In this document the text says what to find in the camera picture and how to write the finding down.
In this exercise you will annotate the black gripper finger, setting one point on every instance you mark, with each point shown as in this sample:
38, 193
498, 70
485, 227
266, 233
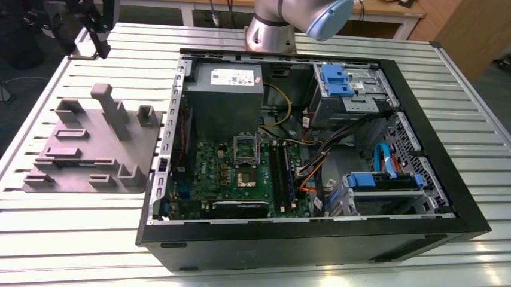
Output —
99, 36
66, 39

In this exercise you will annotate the metal locking lever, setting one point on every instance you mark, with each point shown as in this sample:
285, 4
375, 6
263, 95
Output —
261, 152

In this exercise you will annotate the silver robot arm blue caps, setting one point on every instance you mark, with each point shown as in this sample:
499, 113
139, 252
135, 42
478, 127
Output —
267, 33

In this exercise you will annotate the CPU socket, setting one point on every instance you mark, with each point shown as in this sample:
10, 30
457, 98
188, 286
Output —
247, 178

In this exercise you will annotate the grey power supply unit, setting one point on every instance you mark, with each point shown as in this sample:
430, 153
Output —
223, 107

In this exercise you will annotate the dark RAM stick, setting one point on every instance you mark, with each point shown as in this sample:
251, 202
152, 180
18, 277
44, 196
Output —
76, 164
289, 176

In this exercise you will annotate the grey parts rack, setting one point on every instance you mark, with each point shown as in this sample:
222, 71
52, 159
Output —
99, 176

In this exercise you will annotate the green motherboard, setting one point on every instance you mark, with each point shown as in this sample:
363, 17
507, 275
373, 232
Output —
211, 179

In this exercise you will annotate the blue plastic drive latch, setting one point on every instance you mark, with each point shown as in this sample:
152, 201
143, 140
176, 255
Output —
335, 80

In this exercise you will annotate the black RAM slot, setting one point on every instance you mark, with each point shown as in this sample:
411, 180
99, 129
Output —
275, 179

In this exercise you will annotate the black graphics card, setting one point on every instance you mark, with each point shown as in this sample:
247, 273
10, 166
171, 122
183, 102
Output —
239, 207

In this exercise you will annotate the hard disk in blue carrier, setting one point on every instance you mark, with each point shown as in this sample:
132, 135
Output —
361, 180

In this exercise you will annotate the perforated metal drive cage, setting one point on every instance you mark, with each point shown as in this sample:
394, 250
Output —
339, 203

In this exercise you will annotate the black PC case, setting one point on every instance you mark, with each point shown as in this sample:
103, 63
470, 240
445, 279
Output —
279, 242

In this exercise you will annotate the brown wooden cabinet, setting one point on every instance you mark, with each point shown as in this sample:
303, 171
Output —
471, 30

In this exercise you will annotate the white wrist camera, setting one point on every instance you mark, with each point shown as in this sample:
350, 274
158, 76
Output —
50, 18

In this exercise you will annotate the wooden desk white frame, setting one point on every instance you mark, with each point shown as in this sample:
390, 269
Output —
387, 9

